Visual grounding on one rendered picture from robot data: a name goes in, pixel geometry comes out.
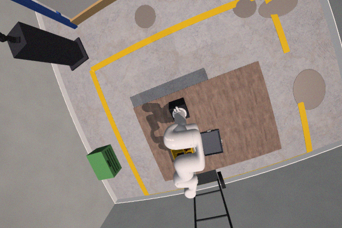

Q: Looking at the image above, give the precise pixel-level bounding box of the yellow wooden crate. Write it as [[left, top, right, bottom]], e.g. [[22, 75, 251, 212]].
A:
[[170, 147, 194, 159]]

